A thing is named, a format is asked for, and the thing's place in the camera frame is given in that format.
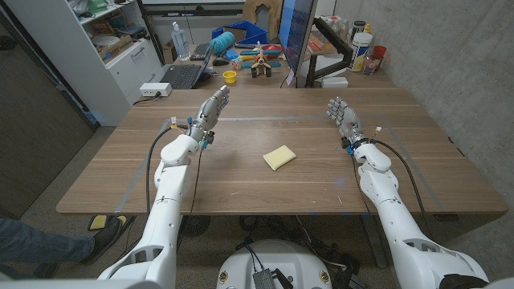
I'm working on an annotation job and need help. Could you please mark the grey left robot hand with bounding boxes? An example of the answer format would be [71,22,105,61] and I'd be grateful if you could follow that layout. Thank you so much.
[187,84,231,142]

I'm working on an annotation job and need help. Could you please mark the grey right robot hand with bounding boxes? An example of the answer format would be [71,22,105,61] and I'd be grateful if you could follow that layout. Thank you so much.
[325,96,370,148]

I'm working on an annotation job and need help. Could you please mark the clear hand sanitizer bottle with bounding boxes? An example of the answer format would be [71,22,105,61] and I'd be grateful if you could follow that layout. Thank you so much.
[171,21,191,62]

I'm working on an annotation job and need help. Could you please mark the yellow sponge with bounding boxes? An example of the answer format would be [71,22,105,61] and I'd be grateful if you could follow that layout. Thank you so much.
[263,144,297,172]

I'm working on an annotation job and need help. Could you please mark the small white box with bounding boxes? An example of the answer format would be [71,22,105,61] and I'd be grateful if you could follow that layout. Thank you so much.
[320,76,349,89]

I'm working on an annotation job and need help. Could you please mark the black laptop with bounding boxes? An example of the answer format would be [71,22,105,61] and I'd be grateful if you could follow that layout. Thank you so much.
[159,47,214,90]

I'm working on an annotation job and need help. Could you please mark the white power strip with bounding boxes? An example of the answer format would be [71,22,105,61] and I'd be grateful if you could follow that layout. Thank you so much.
[139,82,173,98]

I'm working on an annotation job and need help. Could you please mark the glass jar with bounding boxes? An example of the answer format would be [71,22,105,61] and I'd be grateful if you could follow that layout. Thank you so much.
[363,54,382,76]

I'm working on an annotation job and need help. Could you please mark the black keyboard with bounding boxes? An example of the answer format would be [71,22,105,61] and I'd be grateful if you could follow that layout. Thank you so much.
[190,42,212,62]

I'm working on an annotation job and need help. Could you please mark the white canister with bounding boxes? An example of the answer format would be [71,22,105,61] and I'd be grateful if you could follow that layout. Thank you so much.
[347,32,373,73]

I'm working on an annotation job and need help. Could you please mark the teal yarn ball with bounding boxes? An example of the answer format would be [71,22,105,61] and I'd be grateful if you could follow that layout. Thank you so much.
[208,31,236,55]

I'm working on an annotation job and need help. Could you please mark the wooden toy airplane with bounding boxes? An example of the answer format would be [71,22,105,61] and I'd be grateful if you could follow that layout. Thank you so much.
[239,41,283,79]

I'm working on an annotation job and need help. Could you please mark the red bowl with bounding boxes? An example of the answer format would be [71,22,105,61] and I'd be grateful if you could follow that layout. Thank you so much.
[260,43,284,60]

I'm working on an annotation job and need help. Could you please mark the black-lidded jar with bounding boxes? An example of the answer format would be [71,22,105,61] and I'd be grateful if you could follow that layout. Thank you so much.
[350,20,367,43]

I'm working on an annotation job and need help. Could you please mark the blue plastic bin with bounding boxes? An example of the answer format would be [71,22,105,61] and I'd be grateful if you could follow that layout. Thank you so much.
[211,19,269,46]

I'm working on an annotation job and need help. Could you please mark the flat computer monitor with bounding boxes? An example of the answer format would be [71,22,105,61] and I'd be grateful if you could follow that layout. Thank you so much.
[278,0,318,77]

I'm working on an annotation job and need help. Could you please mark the cardboard box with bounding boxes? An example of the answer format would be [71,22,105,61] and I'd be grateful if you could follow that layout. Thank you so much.
[96,34,134,61]

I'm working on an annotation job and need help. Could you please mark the round black fan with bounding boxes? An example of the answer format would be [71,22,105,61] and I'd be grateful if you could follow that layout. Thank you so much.
[182,215,211,238]

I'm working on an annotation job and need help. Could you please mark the whiteboard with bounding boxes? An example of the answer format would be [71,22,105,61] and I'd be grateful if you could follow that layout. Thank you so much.
[141,0,246,16]

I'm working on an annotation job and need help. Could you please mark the white plates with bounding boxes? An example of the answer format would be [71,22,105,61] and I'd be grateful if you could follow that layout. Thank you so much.
[91,34,120,48]

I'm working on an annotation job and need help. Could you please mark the white shelf cabinet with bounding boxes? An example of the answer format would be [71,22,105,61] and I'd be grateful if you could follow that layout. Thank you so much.
[3,0,165,128]

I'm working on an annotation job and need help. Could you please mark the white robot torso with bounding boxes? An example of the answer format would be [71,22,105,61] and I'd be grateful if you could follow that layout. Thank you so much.
[216,239,333,289]

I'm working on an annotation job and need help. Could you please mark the black shoe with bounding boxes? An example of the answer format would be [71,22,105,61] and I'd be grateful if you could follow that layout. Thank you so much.
[80,216,124,266]

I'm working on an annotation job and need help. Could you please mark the person's leg in jeans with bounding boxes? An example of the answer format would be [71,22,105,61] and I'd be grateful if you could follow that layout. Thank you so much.
[0,218,97,279]

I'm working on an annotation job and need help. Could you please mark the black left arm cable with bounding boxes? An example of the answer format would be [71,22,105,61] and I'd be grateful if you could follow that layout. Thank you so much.
[145,124,190,218]

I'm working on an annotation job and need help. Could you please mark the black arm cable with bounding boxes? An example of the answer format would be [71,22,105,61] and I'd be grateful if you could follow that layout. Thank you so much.
[145,124,190,218]
[371,138,435,238]

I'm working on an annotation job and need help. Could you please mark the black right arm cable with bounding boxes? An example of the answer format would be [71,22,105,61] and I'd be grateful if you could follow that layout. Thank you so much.
[371,138,435,238]

